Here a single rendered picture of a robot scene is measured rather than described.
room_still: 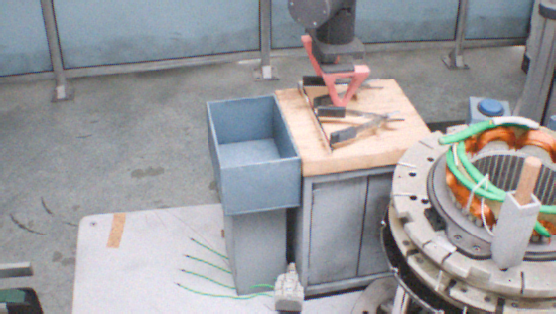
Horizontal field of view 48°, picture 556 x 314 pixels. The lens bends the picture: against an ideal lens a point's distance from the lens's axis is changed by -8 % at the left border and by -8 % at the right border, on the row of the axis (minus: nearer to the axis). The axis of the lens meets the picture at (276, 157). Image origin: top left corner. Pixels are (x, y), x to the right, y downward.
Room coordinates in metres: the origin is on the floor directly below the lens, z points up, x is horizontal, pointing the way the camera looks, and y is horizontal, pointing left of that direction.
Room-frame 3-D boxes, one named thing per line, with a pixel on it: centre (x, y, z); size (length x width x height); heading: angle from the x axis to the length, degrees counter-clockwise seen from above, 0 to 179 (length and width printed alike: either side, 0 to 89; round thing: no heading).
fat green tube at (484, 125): (0.66, -0.26, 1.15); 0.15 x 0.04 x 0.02; 105
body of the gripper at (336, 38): (0.86, -0.08, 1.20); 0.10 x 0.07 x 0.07; 13
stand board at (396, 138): (0.82, -0.11, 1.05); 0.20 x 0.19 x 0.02; 102
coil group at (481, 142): (0.68, -0.29, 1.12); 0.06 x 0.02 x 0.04; 105
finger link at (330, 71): (0.83, -0.09, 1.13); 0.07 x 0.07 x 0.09; 13
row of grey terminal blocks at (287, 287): (0.72, -0.02, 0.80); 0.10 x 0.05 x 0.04; 173
